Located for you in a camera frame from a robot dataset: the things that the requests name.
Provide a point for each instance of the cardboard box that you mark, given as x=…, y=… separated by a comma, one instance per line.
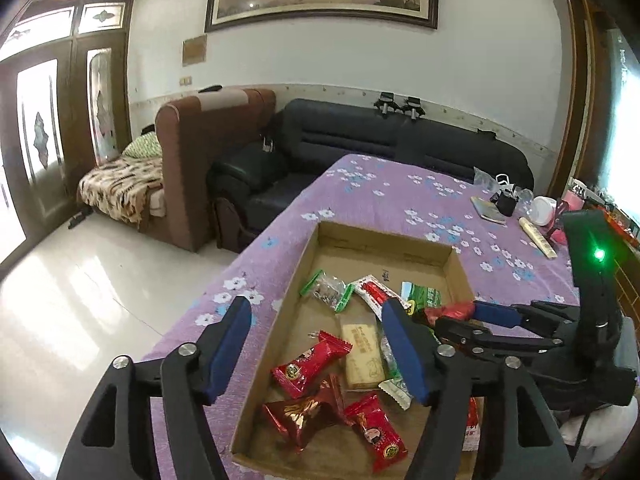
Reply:
x=300, y=320

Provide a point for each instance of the white and red snack packet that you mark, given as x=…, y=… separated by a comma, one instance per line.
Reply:
x=471, y=425
x=372, y=292

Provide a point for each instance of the green patterned pillow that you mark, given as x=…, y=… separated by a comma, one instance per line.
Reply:
x=142, y=146

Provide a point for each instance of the greenish notebook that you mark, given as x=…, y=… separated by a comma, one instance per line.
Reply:
x=487, y=210

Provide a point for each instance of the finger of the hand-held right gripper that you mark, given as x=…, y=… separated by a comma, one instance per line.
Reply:
x=480, y=340
x=500, y=312

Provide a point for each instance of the dark red foil snack packet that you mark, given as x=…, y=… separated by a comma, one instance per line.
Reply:
x=300, y=412
x=447, y=312

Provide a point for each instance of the small wall plaque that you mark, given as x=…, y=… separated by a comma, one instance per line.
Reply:
x=195, y=50

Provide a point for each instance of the wooden glass door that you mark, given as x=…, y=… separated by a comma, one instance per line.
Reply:
x=45, y=135

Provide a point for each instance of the black leather sofa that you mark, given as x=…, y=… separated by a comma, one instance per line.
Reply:
x=350, y=135

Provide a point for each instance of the brown sofa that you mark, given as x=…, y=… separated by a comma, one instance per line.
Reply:
x=200, y=160

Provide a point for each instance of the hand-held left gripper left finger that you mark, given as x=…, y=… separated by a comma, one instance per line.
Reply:
x=229, y=347

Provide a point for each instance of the white cup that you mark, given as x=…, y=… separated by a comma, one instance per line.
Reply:
x=542, y=210

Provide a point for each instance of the green pea snack packet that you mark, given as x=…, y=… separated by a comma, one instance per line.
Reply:
x=422, y=296

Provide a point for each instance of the red candy packet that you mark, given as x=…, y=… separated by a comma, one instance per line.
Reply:
x=307, y=365
x=377, y=427

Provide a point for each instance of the purple floral tablecloth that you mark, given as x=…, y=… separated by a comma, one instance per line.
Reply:
x=400, y=200

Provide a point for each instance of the clear green-edged snack packet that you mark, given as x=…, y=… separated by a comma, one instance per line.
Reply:
x=392, y=360
x=325, y=290

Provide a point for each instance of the beige biscuit packet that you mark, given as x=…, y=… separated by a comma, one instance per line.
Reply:
x=362, y=355

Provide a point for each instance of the black object on floor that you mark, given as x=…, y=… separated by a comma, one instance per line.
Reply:
x=80, y=220

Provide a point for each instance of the patterned blanket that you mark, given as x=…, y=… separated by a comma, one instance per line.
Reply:
x=120, y=185

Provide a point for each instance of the person's right forearm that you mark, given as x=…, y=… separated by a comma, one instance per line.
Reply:
x=610, y=435

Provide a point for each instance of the brown wooden door frame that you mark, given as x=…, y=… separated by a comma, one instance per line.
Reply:
x=580, y=85

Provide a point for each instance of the wall switch plate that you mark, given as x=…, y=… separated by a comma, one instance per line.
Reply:
x=186, y=80

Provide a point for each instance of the jar in pink sleeve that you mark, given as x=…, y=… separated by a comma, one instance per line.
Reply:
x=575, y=199

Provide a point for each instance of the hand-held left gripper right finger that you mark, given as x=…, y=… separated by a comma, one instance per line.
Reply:
x=407, y=355

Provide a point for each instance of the black device on sofa back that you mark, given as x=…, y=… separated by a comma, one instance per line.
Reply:
x=414, y=109
x=386, y=105

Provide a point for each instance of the beige rolled packet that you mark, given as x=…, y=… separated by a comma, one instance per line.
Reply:
x=537, y=237

